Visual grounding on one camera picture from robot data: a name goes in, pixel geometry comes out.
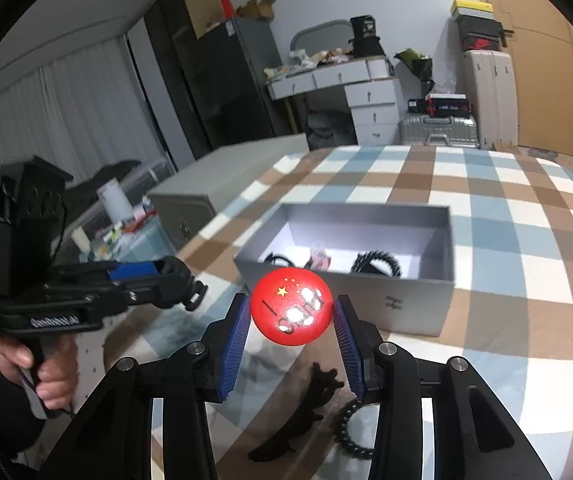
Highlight grey bedside cabinet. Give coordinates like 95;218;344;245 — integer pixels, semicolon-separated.
148;133;309;249

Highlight silver suitcase lying flat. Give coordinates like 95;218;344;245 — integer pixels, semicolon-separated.
398;114;479;148

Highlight black spiral hair tie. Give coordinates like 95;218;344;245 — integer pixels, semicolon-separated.
350;250;403;279

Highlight black bead bracelet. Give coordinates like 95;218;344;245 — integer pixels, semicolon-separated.
334;396;380;461

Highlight red round badge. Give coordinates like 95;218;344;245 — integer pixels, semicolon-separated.
250;266;334;347

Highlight black long hair clip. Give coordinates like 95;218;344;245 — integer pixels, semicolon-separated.
247;362;344;463

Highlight person's left hand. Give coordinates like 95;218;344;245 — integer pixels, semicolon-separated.
0;334;78;411

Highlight white desk with drawers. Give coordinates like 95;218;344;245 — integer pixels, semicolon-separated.
267;56;403;146

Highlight plaid bed blanket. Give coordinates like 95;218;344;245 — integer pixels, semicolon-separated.
104;145;573;479

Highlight white curtain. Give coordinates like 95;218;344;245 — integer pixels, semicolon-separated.
0;38;163;183

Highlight black claw hair clip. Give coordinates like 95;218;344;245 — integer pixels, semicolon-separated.
264;252;295;266

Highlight wooden door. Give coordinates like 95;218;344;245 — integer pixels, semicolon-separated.
483;0;573;156

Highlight black red box on suitcase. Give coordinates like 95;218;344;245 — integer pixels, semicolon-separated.
425;93;472;118

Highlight stacked shoe boxes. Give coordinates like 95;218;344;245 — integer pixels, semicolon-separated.
451;0;507;52

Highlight beige upright suitcase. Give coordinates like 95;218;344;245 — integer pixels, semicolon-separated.
463;50;518;150

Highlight silver open cardboard box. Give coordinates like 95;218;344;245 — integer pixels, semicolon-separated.
234;203;454;337

